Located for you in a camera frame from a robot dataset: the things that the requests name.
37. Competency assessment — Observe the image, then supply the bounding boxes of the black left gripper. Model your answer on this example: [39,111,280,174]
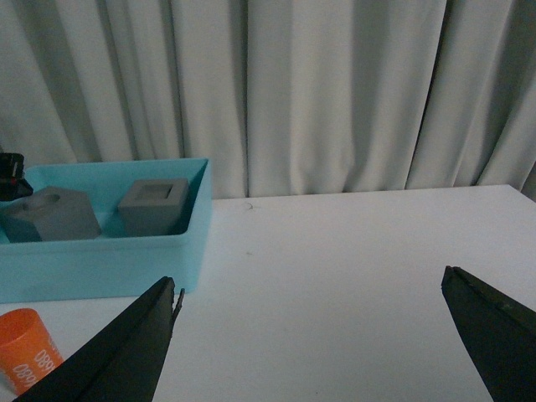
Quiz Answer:
[0,152,34,202]

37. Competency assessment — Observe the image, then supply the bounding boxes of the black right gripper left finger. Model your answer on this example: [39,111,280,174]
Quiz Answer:
[16,276,185,401]

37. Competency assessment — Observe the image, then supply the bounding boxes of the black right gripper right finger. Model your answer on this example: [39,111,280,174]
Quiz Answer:
[441,266,535,401]

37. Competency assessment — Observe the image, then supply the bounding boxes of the gray cube with round hole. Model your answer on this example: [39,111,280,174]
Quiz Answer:
[1,186,101,243]

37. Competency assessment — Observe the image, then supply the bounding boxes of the orange cylinder with white digits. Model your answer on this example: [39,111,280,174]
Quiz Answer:
[1,308,64,395]

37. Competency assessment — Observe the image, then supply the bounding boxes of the gray cube with square hole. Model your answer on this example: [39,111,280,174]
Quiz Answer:
[118,178,189,237]

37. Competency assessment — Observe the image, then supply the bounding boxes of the light blue plastic box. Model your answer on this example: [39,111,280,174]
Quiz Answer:
[1,158,212,303]

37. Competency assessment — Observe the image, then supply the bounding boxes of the white pleated curtain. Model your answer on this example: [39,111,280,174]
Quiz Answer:
[1,1,535,198]

